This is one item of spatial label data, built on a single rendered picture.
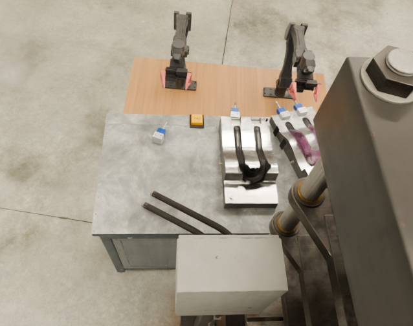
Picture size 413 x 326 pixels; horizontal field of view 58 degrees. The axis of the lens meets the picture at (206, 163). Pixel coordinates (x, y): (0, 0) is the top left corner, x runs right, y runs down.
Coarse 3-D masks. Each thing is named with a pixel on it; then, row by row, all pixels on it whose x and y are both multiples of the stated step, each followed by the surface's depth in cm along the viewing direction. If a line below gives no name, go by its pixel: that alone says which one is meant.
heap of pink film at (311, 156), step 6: (312, 126) 203; (294, 132) 199; (300, 132) 198; (312, 132) 199; (300, 138) 193; (306, 138) 196; (300, 144) 193; (306, 144) 194; (300, 150) 193; (306, 150) 192; (312, 150) 194; (318, 150) 194; (306, 156) 192; (312, 156) 192; (318, 156) 193; (312, 162) 191
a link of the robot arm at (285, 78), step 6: (288, 42) 200; (288, 48) 202; (288, 54) 203; (288, 60) 205; (288, 66) 206; (282, 72) 209; (288, 72) 208; (282, 78) 209; (288, 78) 209; (282, 84) 211; (288, 84) 211
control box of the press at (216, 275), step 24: (192, 240) 105; (216, 240) 105; (240, 240) 106; (264, 240) 107; (192, 264) 101; (216, 264) 102; (240, 264) 102; (264, 264) 103; (192, 288) 98; (216, 288) 99; (240, 288) 99; (264, 288) 100; (192, 312) 127; (216, 312) 128; (240, 312) 130
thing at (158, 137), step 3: (165, 123) 203; (165, 126) 202; (159, 129) 199; (162, 129) 200; (165, 129) 200; (156, 132) 197; (159, 132) 198; (162, 132) 199; (165, 132) 200; (153, 135) 196; (156, 135) 196; (159, 135) 196; (162, 135) 196; (153, 138) 197; (156, 138) 196; (159, 138) 195; (162, 138) 198; (153, 141) 199; (156, 141) 198; (159, 141) 197; (162, 141) 200
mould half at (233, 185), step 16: (224, 128) 197; (224, 144) 193; (224, 160) 184; (256, 160) 184; (272, 160) 185; (224, 176) 184; (240, 176) 182; (272, 176) 183; (224, 192) 183; (240, 192) 182; (256, 192) 183; (272, 192) 183
